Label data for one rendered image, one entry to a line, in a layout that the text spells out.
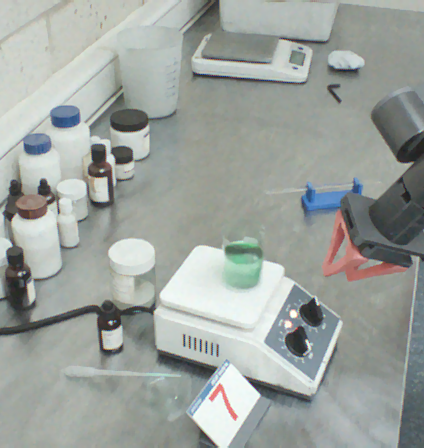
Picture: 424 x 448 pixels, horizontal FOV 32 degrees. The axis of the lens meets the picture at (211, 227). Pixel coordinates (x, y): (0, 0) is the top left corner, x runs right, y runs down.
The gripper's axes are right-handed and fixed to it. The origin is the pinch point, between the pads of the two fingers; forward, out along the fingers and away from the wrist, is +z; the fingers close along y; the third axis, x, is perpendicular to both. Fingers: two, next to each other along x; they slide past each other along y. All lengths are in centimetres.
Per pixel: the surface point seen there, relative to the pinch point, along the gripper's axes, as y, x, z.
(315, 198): -15.2, -27.7, 14.9
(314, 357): 0.8, 7.6, 7.0
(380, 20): -66, -112, 22
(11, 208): 29.8, -25.0, 29.7
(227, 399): 10.6, 11.6, 11.7
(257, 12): -30, -105, 29
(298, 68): -31, -77, 23
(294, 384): 3.4, 10.5, 8.6
